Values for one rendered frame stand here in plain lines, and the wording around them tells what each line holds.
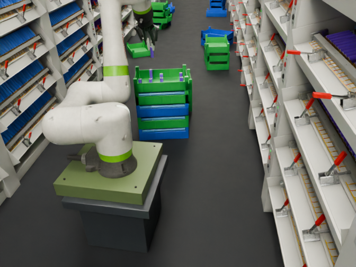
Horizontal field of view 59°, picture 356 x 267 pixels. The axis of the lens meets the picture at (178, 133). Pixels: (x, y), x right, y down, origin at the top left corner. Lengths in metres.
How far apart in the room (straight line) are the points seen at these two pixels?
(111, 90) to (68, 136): 0.44
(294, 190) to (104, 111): 0.66
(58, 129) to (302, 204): 0.80
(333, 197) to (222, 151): 1.10
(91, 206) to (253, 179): 0.85
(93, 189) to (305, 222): 0.68
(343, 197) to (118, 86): 1.01
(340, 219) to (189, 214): 0.82
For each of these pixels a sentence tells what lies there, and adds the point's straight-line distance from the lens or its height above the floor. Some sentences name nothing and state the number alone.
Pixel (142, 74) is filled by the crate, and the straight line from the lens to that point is 1.93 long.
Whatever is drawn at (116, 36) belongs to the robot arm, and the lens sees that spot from 1.45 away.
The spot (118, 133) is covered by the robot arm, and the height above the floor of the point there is 0.51.
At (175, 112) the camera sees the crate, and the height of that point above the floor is 0.18.
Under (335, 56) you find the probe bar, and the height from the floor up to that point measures 0.79.
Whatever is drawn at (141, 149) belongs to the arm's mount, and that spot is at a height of 0.32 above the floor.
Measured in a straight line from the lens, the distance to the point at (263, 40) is 1.80.
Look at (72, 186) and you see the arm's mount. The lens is 1.15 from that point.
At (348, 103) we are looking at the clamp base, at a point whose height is 0.77.
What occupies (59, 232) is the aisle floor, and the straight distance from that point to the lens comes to 1.48.
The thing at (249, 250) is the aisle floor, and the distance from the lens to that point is 1.34.
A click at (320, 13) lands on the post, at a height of 0.85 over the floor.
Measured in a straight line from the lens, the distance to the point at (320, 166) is 0.87.
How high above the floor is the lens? 1.06
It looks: 33 degrees down
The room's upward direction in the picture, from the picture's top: 2 degrees counter-clockwise
